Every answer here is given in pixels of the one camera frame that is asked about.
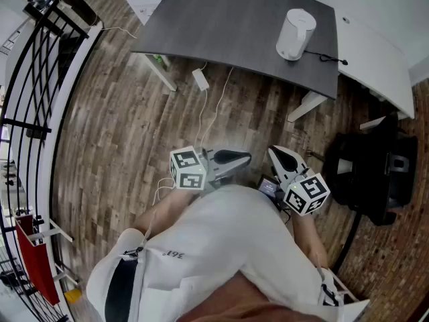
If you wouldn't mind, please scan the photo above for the white floor power adapter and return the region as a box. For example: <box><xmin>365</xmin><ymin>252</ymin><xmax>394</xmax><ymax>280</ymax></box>
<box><xmin>191</xmin><ymin>67</ymin><xmax>210</xmax><ymax>92</ymax></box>

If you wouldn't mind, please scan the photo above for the white desk leg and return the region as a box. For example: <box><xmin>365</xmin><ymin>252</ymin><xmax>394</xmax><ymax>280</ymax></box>
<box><xmin>359</xmin><ymin>115</ymin><xmax>386</xmax><ymax>131</ymax></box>
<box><xmin>287</xmin><ymin>91</ymin><xmax>328</xmax><ymax>123</ymax></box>
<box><xmin>133</xmin><ymin>52</ymin><xmax>178</xmax><ymax>93</ymax></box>

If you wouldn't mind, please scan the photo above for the black shoulder strap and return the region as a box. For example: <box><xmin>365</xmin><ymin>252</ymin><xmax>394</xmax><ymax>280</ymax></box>
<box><xmin>316</xmin><ymin>253</ymin><xmax>346</xmax><ymax>308</ymax></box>
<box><xmin>104</xmin><ymin>246</ymin><xmax>148</xmax><ymax>322</ymax></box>

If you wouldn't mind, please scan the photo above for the black office chair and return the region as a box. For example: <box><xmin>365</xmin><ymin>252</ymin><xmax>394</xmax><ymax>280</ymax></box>
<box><xmin>326</xmin><ymin>111</ymin><xmax>419</xmax><ymax>227</ymax></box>

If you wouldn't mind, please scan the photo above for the white floor cable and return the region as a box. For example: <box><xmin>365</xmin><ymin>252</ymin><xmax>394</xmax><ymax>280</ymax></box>
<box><xmin>200</xmin><ymin>66</ymin><xmax>235</xmax><ymax>148</ymax></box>
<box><xmin>193</xmin><ymin>89</ymin><xmax>209</xmax><ymax>149</ymax></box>

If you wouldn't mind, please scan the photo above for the red bin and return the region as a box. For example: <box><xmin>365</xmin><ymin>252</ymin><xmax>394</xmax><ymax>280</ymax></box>
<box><xmin>15</xmin><ymin>215</ymin><xmax>60</xmax><ymax>307</ymax></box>

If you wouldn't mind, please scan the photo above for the black cable with plug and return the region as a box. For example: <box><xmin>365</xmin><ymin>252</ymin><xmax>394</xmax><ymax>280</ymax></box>
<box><xmin>302</xmin><ymin>49</ymin><xmax>349</xmax><ymax>66</ymax></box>

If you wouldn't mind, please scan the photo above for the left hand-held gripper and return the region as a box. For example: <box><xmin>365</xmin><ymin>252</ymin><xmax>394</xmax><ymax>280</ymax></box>
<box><xmin>169</xmin><ymin>145</ymin><xmax>253</xmax><ymax>192</ymax></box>

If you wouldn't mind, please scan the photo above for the person's white shirt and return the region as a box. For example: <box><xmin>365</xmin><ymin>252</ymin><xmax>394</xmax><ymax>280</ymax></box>
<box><xmin>85</xmin><ymin>183</ymin><xmax>371</xmax><ymax>322</ymax></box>

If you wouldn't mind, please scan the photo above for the small yellow object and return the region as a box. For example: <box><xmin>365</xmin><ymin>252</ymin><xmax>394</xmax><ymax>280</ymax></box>
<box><xmin>63</xmin><ymin>288</ymin><xmax>83</xmax><ymax>304</ymax></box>

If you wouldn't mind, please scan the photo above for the person's right forearm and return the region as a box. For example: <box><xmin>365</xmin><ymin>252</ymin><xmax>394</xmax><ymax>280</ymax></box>
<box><xmin>290</xmin><ymin>209</ymin><xmax>330</xmax><ymax>270</ymax></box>

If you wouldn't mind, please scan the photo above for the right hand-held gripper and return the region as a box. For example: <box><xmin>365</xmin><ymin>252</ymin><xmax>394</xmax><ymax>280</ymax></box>
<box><xmin>267</xmin><ymin>144</ymin><xmax>331</xmax><ymax>217</ymax></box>

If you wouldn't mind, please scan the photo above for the black metal railing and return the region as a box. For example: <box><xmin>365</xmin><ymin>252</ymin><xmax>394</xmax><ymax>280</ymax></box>
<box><xmin>0</xmin><ymin>0</ymin><xmax>105</xmax><ymax>322</ymax></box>

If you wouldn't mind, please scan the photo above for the small screen device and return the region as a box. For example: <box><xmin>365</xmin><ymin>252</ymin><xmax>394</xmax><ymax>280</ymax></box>
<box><xmin>257</xmin><ymin>174</ymin><xmax>286</xmax><ymax>211</ymax></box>

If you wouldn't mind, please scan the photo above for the person's left forearm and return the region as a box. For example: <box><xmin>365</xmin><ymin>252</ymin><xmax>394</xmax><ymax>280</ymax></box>
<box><xmin>133</xmin><ymin>186</ymin><xmax>202</xmax><ymax>239</ymax></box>

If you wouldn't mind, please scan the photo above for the white electric kettle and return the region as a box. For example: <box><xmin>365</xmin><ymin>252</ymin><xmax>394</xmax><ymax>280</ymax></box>
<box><xmin>275</xmin><ymin>7</ymin><xmax>318</xmax><ymax>59</ymax></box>

